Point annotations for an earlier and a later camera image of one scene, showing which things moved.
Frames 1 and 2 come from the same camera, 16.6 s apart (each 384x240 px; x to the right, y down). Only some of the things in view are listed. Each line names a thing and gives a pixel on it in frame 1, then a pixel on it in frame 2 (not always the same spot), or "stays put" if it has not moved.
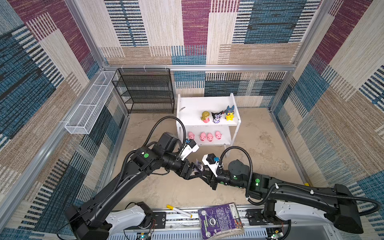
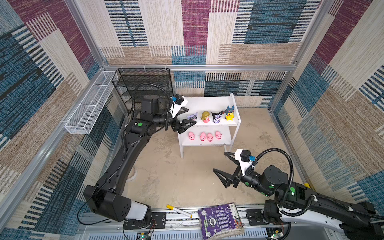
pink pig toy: [218, 135] stays put
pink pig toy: [191, 135] stays put
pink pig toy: [202, 136] stays put
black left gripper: [186, 175] to [181, 128]
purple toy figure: [200, 166] to [193, 116]
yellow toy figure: [230, 113] stays put
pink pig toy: [210, 137] stays put
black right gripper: [210, 180] to [236, 177]
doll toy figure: [205, 116] stays put
